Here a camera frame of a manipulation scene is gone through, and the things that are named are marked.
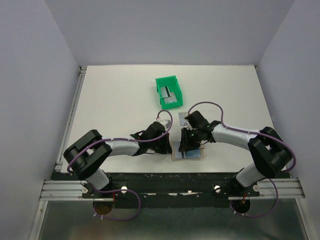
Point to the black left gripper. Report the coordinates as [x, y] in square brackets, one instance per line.
[167, 148]

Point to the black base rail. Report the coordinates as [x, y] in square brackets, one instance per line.
[164, 190]

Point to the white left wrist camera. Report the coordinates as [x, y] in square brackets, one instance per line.
[166, 123]

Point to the green plastic bin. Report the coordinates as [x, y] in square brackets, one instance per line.
[172, 83]

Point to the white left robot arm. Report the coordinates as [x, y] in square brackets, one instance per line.
[87, 154]

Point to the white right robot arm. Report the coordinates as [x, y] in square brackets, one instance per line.
[269, 153]

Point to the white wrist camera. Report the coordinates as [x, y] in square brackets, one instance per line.
[166, 123]
[186, 124]

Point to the aluminium frame rail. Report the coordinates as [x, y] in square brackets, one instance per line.
[62, 190]

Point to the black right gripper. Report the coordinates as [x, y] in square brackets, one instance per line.
[185, 144]

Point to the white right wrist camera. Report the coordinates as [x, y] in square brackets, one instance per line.
[186, 124]

